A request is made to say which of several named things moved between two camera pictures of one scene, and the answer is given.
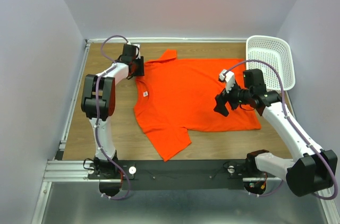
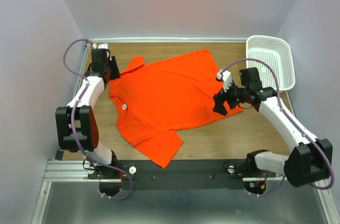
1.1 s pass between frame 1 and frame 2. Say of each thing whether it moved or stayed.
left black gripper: moved
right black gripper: stayed
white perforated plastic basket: stayed
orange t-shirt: moved
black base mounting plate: stayed
